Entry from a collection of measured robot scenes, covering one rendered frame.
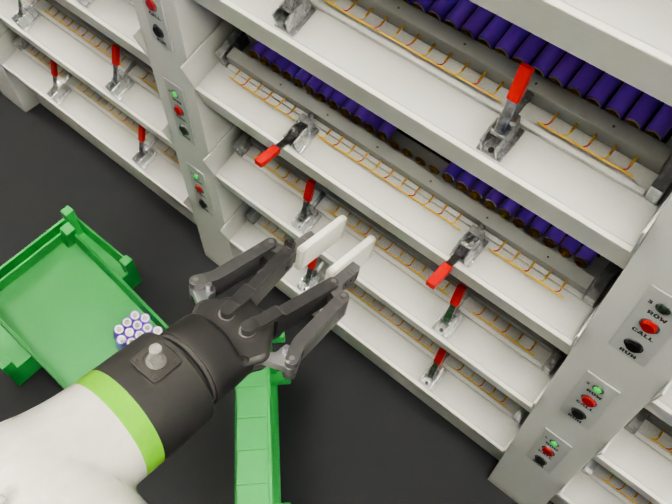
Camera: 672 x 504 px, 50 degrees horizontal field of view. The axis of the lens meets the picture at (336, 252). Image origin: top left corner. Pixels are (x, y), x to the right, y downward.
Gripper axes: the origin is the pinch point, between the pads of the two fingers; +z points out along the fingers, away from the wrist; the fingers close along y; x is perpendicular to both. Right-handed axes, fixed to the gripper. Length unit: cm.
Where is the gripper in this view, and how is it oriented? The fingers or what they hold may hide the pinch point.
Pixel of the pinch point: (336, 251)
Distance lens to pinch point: 72.9
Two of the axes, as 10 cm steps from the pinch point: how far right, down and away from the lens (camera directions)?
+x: -1.5, 6.7, 7.3
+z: 6.4, -5.0, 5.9
